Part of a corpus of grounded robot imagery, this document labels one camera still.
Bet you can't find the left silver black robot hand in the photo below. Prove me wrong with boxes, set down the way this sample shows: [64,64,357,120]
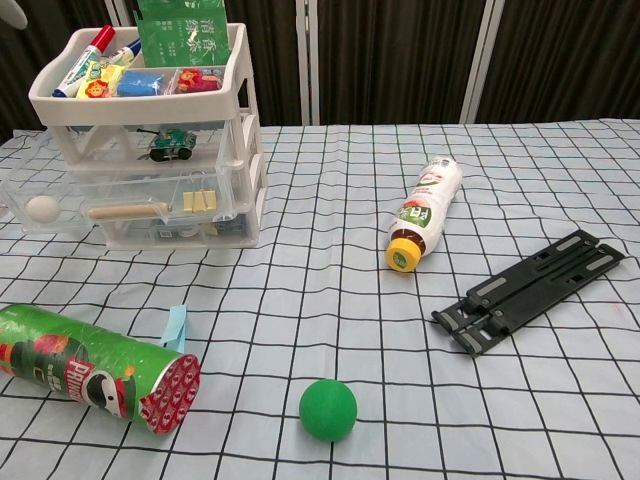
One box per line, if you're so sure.
[0,0,29,29]

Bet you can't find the clear plastic drawer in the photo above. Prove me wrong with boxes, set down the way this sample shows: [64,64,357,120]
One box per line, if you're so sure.
[0,124,240,236]

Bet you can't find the clear drawer with small boxes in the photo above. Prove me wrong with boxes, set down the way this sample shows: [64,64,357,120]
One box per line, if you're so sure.
[102,214,249,247]

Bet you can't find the white drawer organizer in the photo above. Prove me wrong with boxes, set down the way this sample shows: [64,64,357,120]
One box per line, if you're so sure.
[28,22,269,250]

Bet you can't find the red cap whiteboard marker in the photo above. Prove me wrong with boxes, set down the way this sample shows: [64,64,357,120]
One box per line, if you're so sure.
[52,24,119,97]

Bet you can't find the yellow green snack packet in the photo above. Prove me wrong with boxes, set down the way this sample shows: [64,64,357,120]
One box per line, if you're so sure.
[74,55,127,87]

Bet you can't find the yellow lion snack packet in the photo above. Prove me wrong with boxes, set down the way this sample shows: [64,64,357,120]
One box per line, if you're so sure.
[82,75,124,100]

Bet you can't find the blue cap whiteboard marker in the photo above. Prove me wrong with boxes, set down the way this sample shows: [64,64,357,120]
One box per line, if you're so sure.
[102,38,144,66]

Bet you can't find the blue snack packet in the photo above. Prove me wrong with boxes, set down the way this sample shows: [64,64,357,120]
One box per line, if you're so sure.
[117,69,166,97]

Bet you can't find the green tea packet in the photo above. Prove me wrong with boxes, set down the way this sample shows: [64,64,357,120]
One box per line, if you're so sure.
[137,0,231,69]

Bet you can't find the red snack packet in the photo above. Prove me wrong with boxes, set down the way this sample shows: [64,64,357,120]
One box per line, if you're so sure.
[174,67,225,94]

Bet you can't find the white ball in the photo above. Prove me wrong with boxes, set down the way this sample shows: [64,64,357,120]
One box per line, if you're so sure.
[26,195,61,222]

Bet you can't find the green toy tank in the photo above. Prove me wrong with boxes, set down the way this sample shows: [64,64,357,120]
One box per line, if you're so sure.
[137,127,197,165]

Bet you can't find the gold binder clips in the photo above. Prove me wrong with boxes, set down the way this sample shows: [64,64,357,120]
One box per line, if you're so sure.
[182,172,220,214]

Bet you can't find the green Pringles can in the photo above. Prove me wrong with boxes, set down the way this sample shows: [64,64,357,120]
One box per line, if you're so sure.
[0,303,202,439]

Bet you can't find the light blue folded paper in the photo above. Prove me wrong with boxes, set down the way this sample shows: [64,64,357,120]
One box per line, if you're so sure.
[160,304,189,354]

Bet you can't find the white drink bottle yellow cap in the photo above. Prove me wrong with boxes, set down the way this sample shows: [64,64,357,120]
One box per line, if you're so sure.
[385,156,464,274]

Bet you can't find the green ball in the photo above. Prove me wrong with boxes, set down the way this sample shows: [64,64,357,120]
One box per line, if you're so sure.
[298,378,359,443]

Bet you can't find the black folding stand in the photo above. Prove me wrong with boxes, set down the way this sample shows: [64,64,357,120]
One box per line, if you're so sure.
[431,229,627,359]

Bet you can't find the wooden handled brush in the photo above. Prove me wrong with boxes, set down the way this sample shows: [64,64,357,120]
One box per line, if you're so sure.
[88,202,171,221]

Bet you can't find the black folding screen white frame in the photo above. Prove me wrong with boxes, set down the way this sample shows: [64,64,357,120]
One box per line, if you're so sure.
[0,0,640,127]

